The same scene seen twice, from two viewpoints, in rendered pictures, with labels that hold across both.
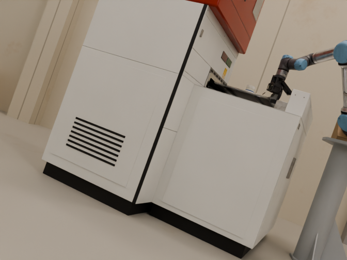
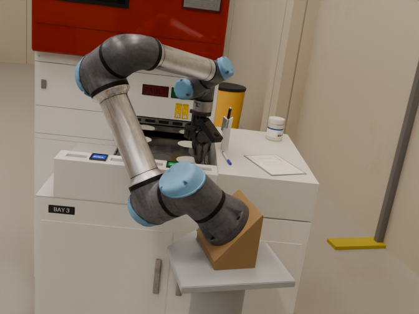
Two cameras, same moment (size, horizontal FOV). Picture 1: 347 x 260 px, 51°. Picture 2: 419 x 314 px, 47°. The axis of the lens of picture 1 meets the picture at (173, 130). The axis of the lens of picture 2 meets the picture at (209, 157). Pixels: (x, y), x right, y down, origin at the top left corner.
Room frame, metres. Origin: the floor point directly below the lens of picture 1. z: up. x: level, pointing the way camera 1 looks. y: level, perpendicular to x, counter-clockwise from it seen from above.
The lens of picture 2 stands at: (1.75, -2.20, 1.53)
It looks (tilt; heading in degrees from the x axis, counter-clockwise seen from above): 18 degrees down; 64
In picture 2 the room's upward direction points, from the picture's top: 7 degrees clockwise
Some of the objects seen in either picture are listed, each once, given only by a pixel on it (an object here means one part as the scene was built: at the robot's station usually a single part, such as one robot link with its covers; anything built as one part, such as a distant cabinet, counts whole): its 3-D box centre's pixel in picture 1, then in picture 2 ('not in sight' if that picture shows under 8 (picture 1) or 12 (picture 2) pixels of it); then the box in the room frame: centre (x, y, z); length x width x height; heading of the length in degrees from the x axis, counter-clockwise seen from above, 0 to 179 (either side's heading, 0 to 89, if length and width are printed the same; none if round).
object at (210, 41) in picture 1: (214, 62); (126, 104); (2.34, -0.09, 1.02); 0.81 x 0.03 x 0.40; 157
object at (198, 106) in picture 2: (281, 74); (202, 106); (2.50, -0.57, 1.13); 0.08 x 0.08 x 0.05
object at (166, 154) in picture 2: (246, 96); (163, 149); (2.43, -0.38, 0.90); 0.34 x 0.34 x 0.01; 67
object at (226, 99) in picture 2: not in sight; (224, 113); (4.18, 2.47, 0.32); 0.41 x 0.40 x 0.63; 171
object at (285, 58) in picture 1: (285, 63); (204, 85); (2.50, -0.57, 1.21); 0.09 x 0.08 x 0.11; 33
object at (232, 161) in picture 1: (237, 171); (169, 266); (2.47, -0.50, 0.41); 0.96 x 0.64 x 0.82; 157
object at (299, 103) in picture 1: (299, 111); (136, 180); (2.23, -0.69, 0.89); 0.55 x 0.09 x 0.14; 157
